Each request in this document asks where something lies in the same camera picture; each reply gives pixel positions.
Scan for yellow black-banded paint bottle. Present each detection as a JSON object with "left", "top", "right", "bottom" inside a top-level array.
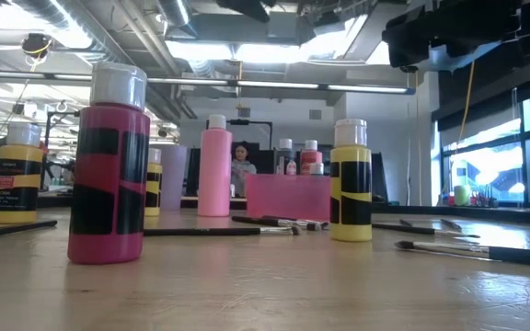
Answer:
[
  {"left": 144, "top": 147, "right": 164, "bottom": 218},
  {"left": 329, "top": 118, "right": 374, "bottom": 244}
]

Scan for person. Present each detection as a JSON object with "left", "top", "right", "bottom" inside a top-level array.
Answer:
[{"left": 230, "top": 140, "right": 259, "bottom": 199}]

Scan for colourful small toys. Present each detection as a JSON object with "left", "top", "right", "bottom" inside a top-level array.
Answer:
[{"left": 441, "top": 189, "right": 500, "bottom": 210}]

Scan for yellow paint bottle red label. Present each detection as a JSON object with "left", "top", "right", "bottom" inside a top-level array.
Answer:
[{"left": 0, "top": 121, "right": 46, "bottom": 226}]

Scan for lavender plastic cup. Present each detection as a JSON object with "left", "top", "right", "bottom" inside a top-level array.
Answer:
[{"left": 154, "top": 143, "right": 189, "bottom": 212}]

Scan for silver ventilation duct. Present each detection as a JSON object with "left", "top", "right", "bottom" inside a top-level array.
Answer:
[
  {"left": 156, "top": 0, "right": 193, "bottom": 28},
  {"left": 9, "top": 0, "right": 126, "bottom": 65}
]

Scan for tall red paint bottle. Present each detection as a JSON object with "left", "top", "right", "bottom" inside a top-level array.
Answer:
[{"left": 299, "top": 139, "right": 324, "bottom": 177}]

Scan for black ceiling device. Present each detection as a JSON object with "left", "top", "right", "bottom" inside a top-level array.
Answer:
[{"left": 19, "top": 31, "right": 54, "bottom": 60}]

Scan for yellow hanging cable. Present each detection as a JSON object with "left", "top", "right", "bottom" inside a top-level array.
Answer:
[{"left": 447, "top": 58, "right": 477, "bottom": 197}]

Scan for magenta black-taped paint bottle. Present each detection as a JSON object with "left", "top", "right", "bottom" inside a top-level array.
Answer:
[{"left": 66, "top": 61, "right": 152, "bottom": 266}]

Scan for tall grey paint bottle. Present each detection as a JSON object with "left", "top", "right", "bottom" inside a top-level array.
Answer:
[{"left": 274, "top": 138, "right": 298, "bottom": 177}]

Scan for pink plastic bin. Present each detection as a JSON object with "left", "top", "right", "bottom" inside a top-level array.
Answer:
[{"left": 245, "top": 173, "right": 332, "bottom": 223}]

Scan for tall pink paint bottle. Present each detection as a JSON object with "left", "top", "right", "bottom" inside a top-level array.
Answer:
[{"left": 196, "top": 113, "right": 234, "bottom": 218}]

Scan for long ceiling light bar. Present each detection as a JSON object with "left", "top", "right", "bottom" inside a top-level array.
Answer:
[{"left": 0, "top": 68, "right": 416, "bottom": 96}]

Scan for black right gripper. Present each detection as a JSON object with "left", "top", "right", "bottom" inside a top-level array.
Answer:
[{"left": 383, "top": 0, "right": 524, "bottom": 69}]

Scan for black aluminium table frame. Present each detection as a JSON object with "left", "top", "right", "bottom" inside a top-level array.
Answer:
[{"left": 0, "top": 191, "right": 530, "bottom": 226}]

